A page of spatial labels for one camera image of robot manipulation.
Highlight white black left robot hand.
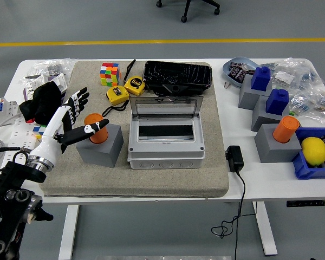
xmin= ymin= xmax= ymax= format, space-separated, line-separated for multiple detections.
xmin=28 ymin=87 xmax=110 ymax=166

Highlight grey junction box clear lid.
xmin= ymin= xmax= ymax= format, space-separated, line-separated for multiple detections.
xmin=127 ymin=96 xmax=206 ymax=170

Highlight white breaker box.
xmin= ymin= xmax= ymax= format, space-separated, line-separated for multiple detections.
xmin=23 ymin=75 xmax=46 ymax=100
xmin=43 ymin=73 xmax=68 ymax=101

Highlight small Rubik's cube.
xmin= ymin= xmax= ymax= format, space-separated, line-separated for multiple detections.
xmin=32 ymin=125 xmax=47 ymax=139

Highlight black cloth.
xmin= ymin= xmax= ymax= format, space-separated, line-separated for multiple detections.
xmin=18 ymin=82 xmax=62 ymax=126

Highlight white circuit breaker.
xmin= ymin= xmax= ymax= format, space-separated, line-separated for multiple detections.
xmin=0 ymin=97 xmax=20 ymax=128

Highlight grey cube holder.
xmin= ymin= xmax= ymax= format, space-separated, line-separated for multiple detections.
xmin=253 ymin=123 xmax=303 ymax=164
xmin=75 ymin=123 xmax=125 ymax=168
xmin=251 ymin=94 xmax=290 ymax=133
xmin=238 ymin=73 xmax=273 ymax=111

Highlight clear plastic bag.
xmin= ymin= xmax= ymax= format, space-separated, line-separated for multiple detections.
xmin=24 ymin=58 xmax=74 ymax=82

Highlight yellow tape measure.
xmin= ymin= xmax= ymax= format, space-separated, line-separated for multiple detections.
xmin=101 ymin=85 xmax=131 ymax=118
xmin=123 ymin=58 xmax=147 ymax=96

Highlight large Rubik's cube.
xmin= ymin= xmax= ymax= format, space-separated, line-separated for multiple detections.
xmin=99 ymin=62 xmax=121 ymax=87

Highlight white table leg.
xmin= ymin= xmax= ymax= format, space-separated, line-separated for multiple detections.
xmin=58 ymin=205 xmax=80 ymax=260
xmin=253 ymin=201 xmax=278 ymax=256

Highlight grey-brown mat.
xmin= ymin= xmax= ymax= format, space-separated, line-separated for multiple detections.
xmin=39 ymin=60 xmax=230 ymax=198

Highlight black plastic tray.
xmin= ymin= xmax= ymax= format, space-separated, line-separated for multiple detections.
xmin=142 ymin=60 xmax=213 ymax=95

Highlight black office chair base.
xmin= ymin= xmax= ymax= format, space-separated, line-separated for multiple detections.
xmin=155 ymin=0 xmax=221 ymax=23

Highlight light blue dish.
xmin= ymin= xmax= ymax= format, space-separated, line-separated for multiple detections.
xmin=222 ymin=56 xmax=261 ymax=89

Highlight black power adapter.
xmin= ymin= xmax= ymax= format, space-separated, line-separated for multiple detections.
xmin=225 ymin=145 xmax=245 ymax=173

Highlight dark snack packets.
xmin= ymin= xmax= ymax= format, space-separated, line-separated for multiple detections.
xmin=229 ymin=61 xmax=257 ymax=83

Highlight blue block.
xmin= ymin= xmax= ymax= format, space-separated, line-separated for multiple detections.
xmin=250 ymin=66 xmax=273 ymax=92
xmin=265 ymin=88 xmax=290 ymax=114

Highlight clear bag of parts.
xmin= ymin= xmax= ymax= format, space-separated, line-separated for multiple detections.
xmin=288 ymin=89 xmax=325 ymax=127
xmin=261 ymin=56 xmax=325 ymax=92

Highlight blue plastic bin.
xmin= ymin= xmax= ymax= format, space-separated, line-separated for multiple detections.
xmin=291 ymin=127 xmax=325 ymax=180

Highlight yellow lemon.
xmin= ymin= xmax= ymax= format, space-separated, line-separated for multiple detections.
xmin=301 ymin=136 xmax=325 ymax=167

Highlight black table control panel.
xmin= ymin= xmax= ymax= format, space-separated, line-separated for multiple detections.
xmin=286 ymin=199 xmax=325 ymax=208

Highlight grey power strip cable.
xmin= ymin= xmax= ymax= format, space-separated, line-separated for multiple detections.
xmin=0 ymin=113 xmax=25 ymax=174

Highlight black triangular mount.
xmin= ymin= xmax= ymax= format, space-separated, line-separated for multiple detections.
xmin=153 ymin=83 xmax=190 ymax=98

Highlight black adapter cord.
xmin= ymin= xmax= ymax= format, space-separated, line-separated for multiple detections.
xmin=211 ymin=170 xmax=258 ymax=260

